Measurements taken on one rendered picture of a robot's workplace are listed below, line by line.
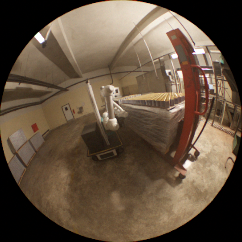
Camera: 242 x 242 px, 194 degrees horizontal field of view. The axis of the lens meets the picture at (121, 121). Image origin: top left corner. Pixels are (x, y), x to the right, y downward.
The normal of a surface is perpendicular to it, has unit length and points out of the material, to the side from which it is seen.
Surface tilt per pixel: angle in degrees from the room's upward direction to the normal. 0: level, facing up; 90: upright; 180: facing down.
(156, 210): 0
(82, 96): 90
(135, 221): 0
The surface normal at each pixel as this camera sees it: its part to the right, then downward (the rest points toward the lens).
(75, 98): 0.34, 0.29
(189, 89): -0.91, 0.34
